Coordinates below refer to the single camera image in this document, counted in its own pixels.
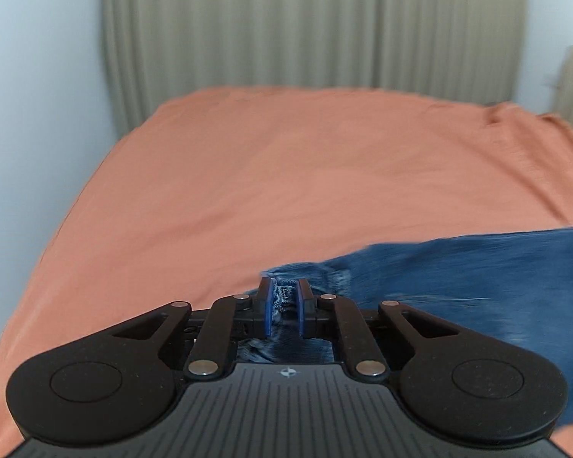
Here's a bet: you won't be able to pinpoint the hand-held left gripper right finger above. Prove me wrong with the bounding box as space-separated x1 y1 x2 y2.
296 279 462 383

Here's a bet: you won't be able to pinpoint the orange bedsheet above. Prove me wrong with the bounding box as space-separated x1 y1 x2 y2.
0 87 573 458

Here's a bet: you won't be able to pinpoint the blue denim pants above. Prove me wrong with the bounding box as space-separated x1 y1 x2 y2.
236 226 573 424

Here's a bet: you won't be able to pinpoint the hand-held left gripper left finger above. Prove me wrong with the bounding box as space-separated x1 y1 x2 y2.
107 277 274 383

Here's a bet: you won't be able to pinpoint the beige pleated curtain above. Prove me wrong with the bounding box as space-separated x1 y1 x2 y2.
99 0 529 137

